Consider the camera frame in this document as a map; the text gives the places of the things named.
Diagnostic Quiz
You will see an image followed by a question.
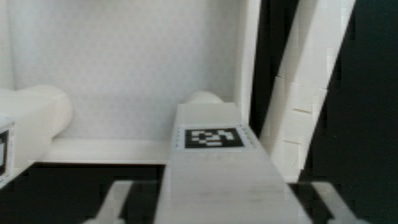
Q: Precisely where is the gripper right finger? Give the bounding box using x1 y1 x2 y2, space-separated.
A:
290 180 372 224

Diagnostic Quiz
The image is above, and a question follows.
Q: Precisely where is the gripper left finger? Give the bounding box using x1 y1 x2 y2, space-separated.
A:
82 179 167 224

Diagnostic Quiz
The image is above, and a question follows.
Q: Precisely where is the white desk leg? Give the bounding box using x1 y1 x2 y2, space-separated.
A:
155 91 313 224
0 85 73 189

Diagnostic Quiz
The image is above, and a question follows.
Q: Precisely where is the white desk top tray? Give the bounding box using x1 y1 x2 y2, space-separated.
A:
0 0 262 163

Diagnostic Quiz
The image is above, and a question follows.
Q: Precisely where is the white front fence bar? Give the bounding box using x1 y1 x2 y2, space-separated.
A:
260 0 358 182

